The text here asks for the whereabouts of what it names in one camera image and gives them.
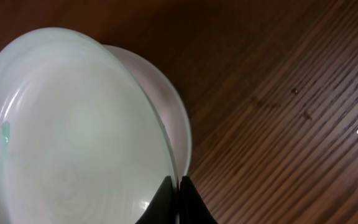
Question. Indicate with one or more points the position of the white plate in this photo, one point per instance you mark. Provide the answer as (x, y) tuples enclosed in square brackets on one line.
[(167, 102), (80, 141)]

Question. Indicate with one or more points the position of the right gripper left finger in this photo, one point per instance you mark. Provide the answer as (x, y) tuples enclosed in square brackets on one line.
[(162, 209)]

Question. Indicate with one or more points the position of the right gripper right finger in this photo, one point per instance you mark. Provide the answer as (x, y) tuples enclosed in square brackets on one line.
[(192, 209)]

